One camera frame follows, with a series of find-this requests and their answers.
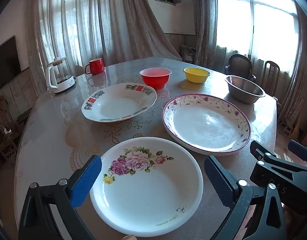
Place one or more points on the black wall television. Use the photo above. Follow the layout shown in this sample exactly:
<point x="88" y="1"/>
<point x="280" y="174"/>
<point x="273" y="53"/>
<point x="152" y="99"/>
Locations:
<point x="4" y="62"/>

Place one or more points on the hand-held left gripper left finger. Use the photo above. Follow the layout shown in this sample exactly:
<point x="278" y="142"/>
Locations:
<point x="84" y="182"/>

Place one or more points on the white plate red character print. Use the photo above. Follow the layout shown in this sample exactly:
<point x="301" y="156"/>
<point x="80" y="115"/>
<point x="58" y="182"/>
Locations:
<point x="116" y="105"/>

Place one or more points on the white rose print plate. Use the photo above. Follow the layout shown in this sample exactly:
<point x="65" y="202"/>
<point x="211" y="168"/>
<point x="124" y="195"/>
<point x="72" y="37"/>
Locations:
<point x="148" y="195"/>

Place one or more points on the white glass electric kettle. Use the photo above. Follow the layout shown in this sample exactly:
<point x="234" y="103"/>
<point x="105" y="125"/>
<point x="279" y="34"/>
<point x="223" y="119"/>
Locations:
<point x="64" y="81"/>

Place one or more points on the wide beige lace curtain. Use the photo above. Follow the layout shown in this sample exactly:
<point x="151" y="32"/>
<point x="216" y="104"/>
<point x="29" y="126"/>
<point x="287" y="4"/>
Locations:
<point x="93" y="17"/>

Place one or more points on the narrow beige lace curtain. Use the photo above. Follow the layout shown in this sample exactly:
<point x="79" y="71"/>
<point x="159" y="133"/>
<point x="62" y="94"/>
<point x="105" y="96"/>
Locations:
<point x="303" y="67"/>
<point x="203" y="25"/>

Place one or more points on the white power strip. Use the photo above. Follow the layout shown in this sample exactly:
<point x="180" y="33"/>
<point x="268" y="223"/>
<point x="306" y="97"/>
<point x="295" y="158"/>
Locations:
<point x="7" y="130"/>

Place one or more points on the stainless steel bowl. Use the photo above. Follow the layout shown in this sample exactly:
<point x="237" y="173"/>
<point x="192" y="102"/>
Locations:
<point x="243" y="92"/>

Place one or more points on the red plastic bowl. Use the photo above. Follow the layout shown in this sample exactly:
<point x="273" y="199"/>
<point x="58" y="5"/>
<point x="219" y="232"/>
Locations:
<point x="156" y="81"/>

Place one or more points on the red mug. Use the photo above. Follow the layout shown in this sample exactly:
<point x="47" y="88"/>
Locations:
<point x="97" y="66"/>

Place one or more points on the dark round back chair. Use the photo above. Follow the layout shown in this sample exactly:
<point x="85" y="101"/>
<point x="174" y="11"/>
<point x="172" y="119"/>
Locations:
<point x="239" y="62"/>

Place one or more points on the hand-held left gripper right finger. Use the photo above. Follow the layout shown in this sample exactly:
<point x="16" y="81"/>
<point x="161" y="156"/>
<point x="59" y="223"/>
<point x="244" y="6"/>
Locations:
<point x="219" y="180"/>

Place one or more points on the yellow bowl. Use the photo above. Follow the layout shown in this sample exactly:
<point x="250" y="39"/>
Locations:
<point x="196" y="77"/>

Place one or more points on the brown wooden chair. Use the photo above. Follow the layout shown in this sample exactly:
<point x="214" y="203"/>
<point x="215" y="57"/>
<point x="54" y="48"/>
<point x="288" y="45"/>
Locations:
<point x="271" y="72"/>

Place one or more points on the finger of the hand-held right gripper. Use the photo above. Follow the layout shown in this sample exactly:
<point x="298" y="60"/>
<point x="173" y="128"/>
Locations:
<point x="302" y="151"/>
<point x="262" y="153"/>

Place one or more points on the large purple floral rim plate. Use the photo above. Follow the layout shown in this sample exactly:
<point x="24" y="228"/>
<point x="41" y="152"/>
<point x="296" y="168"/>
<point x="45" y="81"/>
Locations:
<point x="206" y="125"/>

